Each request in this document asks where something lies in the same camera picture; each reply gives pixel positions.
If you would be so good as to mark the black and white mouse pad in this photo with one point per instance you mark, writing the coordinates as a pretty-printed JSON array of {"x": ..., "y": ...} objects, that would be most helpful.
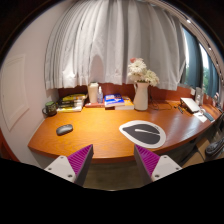
[{"x": 144, "y": 133}]

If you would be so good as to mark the clear sanitizer bottle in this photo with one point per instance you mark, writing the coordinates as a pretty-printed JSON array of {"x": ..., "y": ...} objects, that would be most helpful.
[{"x": 100, "y": 95}]

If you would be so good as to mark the white ceramic vase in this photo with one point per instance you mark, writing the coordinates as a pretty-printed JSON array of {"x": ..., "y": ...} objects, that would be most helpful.
[{"x": 141, "y": 96}]

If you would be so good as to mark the white flower bouquet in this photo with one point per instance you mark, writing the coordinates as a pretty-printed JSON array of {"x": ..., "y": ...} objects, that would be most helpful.
[{"x": 138, "y": 72}]

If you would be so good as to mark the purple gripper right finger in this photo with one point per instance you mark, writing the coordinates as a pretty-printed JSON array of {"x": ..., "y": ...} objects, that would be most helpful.
[{"x": 153, "y": 167}]

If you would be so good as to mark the white book under blue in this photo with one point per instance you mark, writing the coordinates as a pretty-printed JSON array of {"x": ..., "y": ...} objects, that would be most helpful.
[{"x": 128, "y": 105}]

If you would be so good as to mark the white sheer curtain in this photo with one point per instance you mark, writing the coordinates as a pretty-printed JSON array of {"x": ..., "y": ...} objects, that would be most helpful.
[{"x": 94, "y": 40}]

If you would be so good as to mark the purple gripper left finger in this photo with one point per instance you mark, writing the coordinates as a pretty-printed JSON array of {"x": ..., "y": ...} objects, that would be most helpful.
[{"x": 73, "y": 168}]

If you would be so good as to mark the grey computer mouse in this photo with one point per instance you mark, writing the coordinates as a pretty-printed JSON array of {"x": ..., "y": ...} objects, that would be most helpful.
[{"x": 64, "y": 129}]

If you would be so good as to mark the white cylindrical container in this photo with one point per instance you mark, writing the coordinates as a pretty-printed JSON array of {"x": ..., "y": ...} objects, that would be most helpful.
[{"x": 92, "y": 92}]

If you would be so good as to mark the dark green mug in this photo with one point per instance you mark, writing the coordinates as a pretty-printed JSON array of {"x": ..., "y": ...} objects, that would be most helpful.
[{"x": 50, "y": 109}]

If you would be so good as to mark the dark teal curtain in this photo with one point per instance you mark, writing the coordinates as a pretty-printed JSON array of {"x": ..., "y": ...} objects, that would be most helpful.
[{"x": 193, "y": 72}]

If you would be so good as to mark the black remote control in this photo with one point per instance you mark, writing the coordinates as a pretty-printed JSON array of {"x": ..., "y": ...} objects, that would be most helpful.
[{"x": 209, "y": 117}]

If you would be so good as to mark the stack of yellow books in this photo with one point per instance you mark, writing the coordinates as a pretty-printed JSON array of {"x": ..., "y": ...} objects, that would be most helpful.
[{"x": 71, "y": 103}]

